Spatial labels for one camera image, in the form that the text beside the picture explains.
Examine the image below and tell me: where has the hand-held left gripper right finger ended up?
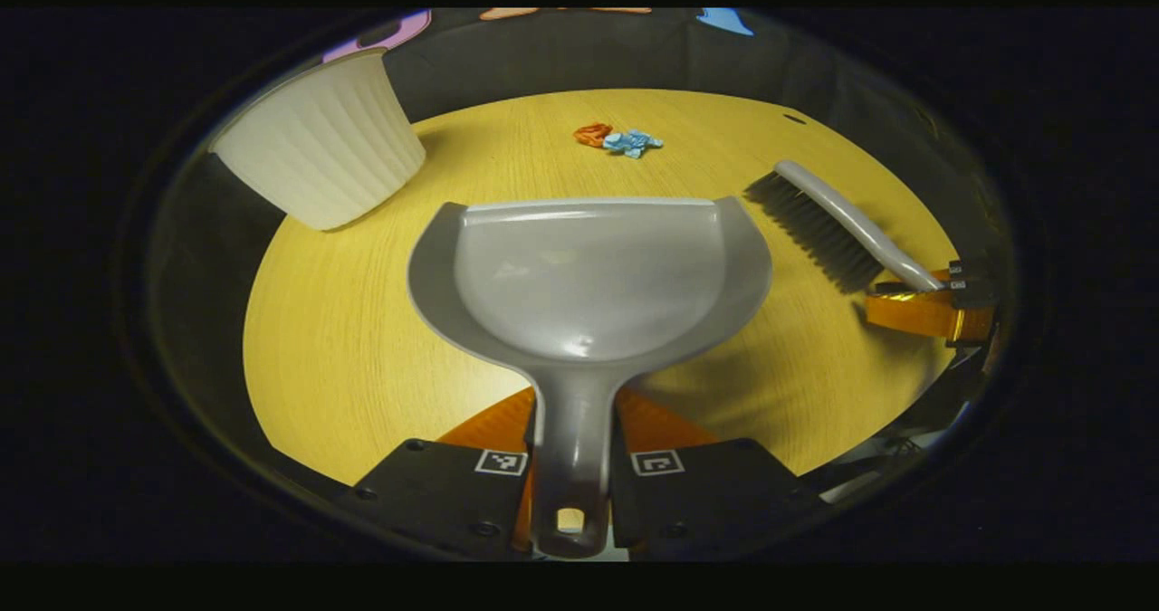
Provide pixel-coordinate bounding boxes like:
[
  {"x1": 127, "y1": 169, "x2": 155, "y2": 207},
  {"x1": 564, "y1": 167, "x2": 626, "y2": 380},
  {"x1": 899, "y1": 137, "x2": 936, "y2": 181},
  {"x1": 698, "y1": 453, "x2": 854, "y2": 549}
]
[{"x1": 611, "y1": 387, "x2": 820, "y2": 558}]

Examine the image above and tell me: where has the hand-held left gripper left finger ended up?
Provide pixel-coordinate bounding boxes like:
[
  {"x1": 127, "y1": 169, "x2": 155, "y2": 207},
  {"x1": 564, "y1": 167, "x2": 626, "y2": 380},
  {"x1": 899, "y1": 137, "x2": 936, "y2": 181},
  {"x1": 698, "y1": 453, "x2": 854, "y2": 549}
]
[{"x1": 333, "y1": 387, "x2": 537, "y2": 558}]

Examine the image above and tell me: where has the small grey broom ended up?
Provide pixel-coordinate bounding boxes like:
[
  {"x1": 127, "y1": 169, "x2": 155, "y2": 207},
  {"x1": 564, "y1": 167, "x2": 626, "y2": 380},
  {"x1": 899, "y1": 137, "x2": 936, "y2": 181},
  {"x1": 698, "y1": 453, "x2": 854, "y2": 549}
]
[{"x1": 744, "y1": 159, "x2": 947, "y2": 295}]

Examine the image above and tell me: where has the grey plastic dustpan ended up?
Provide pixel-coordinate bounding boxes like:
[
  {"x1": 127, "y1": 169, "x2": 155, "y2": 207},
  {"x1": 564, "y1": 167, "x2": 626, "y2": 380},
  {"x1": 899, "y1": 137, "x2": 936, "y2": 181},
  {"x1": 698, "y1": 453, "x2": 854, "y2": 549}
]
[{"x1": 407, "y1": 196, "x2": 773, "y2": 559}]

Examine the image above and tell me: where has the blue wrapper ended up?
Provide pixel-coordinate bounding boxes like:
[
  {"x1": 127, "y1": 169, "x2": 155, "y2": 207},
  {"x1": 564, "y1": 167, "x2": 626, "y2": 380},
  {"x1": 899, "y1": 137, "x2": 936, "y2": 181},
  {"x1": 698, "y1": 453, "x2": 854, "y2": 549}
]
[{"x1": 603, "y1": 129, "x2": 664, "y2": 159}]

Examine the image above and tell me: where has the white ribbed garbage bin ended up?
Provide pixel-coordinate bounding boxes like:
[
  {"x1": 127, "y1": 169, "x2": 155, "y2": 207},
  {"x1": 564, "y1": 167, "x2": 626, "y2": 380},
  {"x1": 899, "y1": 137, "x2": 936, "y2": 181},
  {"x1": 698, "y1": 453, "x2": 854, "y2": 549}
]
[{"x1": 210, "y1": 47, "x2": 426, "y2": 232}]

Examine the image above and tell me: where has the wooden desktop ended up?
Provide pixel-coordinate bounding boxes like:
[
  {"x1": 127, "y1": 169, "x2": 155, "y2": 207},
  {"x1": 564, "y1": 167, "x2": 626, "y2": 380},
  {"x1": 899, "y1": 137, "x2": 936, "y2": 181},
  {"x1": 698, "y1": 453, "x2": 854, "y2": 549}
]
[{"x1": 243, "y1": 89, "x2": 961, "y2": 487}]

